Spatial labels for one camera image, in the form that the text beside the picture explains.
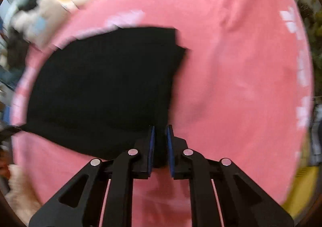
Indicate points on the grey round face cushion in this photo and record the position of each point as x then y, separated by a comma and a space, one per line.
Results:
37, 28

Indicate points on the yellow box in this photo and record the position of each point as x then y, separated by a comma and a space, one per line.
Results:
304, 186

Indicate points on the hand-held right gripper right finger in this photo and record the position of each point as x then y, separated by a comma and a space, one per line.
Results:
170, 151

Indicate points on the pink bow-print blanket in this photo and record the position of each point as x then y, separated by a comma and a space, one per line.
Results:
226, 66

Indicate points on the white fluffy cloth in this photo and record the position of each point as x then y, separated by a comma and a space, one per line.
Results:
20, 186

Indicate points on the green potted plants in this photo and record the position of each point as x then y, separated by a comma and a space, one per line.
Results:
315, 28

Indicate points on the brown puffer jacket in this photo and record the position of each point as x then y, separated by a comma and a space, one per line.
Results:
16, 48

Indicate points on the teal sofa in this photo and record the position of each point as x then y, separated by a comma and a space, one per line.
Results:
10, 76

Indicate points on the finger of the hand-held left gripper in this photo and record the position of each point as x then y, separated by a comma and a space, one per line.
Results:
8, 132

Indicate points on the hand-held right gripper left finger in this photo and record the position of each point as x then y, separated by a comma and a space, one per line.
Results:
151, 146

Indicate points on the black long-sleeve top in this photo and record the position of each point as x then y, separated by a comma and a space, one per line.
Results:
100, 86

